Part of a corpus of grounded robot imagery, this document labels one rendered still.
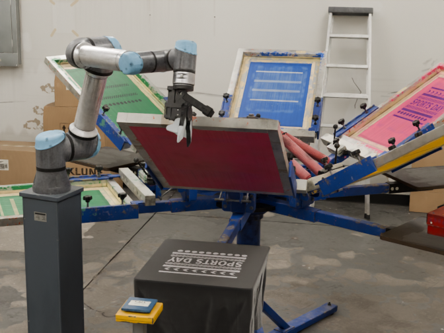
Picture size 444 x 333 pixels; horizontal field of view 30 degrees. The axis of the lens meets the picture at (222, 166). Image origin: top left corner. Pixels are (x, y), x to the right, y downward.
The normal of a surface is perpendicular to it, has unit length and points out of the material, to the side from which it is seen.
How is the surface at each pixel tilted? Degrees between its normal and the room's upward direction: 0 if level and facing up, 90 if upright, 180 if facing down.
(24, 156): 88
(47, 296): 90
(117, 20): 90
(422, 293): 0
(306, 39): 90
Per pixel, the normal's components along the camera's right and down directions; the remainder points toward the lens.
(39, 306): -0.40, 0.21
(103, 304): 0.01, -0.97
